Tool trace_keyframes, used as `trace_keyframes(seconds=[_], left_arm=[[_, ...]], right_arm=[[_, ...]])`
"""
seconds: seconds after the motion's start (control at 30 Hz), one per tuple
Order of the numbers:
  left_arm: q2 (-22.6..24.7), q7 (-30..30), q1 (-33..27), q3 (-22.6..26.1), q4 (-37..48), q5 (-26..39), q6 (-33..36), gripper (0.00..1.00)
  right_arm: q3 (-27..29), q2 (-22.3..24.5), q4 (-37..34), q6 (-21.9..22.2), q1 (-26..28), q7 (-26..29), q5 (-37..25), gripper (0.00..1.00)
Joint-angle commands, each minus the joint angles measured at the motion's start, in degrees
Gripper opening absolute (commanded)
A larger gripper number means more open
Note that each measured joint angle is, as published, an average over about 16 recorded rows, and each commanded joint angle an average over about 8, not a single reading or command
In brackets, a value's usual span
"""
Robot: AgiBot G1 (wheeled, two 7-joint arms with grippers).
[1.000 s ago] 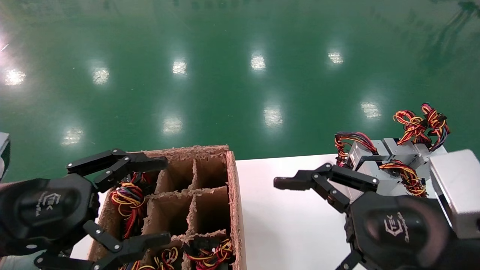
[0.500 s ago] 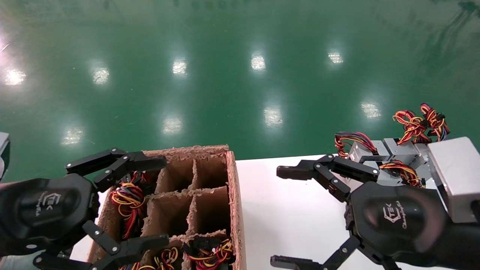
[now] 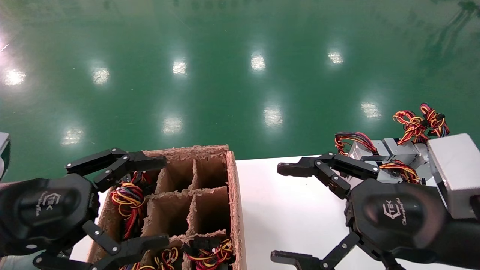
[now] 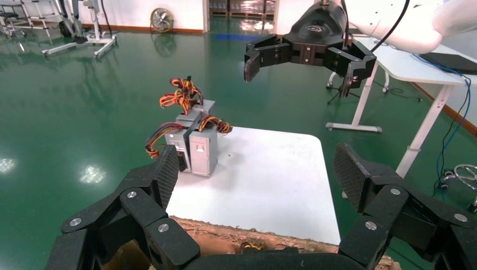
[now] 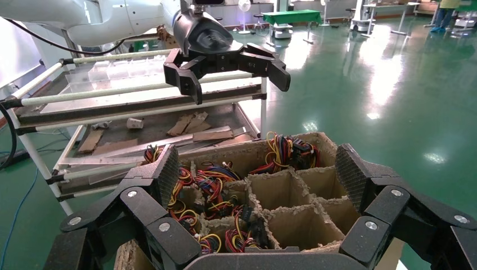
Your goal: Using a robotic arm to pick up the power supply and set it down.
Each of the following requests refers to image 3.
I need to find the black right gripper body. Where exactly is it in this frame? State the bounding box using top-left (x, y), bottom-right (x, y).
top-left (345, 178), bottom-right (480, 269)

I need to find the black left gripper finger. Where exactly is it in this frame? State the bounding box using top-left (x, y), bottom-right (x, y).
top-left (33, 220), bottom-right (170, 270)
top-left (66, 147), bottom-right (168, 192)

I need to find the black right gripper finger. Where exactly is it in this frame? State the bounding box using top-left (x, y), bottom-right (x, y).
top-left (270, 232), bottom-right (407, 270)
top-left (277, 152), bottom-right (380, 200)

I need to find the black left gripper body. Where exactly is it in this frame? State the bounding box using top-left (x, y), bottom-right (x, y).
top-left (0, 174), bottom-right (100, 256)

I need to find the brown cardboard divider box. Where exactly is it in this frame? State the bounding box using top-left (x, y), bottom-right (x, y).
top-left (87, 144), bottom-right (247, 270)

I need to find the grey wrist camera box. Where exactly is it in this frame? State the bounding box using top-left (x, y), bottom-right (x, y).
top-left (0, 132), bottom-right (11, 180)
top-left (427, 133), bottom-right (480, 220)

